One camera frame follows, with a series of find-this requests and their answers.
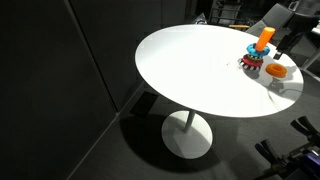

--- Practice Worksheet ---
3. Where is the red stacking ring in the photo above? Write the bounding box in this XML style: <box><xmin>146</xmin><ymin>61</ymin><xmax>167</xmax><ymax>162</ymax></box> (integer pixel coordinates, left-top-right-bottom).
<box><xmin>242</xmin><ymin>54</ymin><xmax>264</xmax><ymax>67</ymax></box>

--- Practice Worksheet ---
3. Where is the grey office chair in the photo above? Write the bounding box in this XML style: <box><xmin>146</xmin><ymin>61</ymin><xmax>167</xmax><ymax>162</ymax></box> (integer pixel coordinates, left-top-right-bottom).
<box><xmin>246</xmin><ymin>3</ymin><xmax>293</xmax><ymax>37</ymax></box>

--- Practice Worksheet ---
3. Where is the round white table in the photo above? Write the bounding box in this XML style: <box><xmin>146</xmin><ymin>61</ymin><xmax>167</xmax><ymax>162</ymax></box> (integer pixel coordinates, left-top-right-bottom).
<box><xmin>135</xmin><ymin>24</ymin><xmax>304</xmax><ymax>159</ymax></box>

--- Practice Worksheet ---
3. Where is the green yellow dotted ring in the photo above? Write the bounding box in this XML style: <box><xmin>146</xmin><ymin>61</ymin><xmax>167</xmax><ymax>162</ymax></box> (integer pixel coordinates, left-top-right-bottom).
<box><xmin>247</xmin><ymin>53</ymin><xmax>264</xmax><ymax>62</ymax></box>

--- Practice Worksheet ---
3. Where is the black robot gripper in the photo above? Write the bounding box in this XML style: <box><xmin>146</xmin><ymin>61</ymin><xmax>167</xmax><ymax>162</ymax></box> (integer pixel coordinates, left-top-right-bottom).
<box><xmin>274</xmin><ymin>13</ymin><xmax>319</xmax><ymax>60</ymax></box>

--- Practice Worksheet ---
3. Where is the blue stacking ring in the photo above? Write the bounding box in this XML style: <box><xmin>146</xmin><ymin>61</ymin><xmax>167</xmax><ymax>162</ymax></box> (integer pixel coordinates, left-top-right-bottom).
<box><xmin>246</xmin><ymin>43</ymin><xmax>271</xmax><ymax>58</ymax></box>

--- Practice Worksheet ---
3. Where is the orange stacking stand post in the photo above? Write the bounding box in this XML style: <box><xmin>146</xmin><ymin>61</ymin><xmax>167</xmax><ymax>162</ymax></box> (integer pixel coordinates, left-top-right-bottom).
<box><xmin>255</xmin><ymin>27</ymin><xmax>275</xmax><ymax>51</ymax></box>

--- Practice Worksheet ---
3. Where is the orange textured ring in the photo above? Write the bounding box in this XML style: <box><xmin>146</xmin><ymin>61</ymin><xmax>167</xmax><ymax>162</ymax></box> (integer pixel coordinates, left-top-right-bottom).
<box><xmin>264</xmin><ymin>63</ymin><xmax>288</xmax><ymax>79</ymax></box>

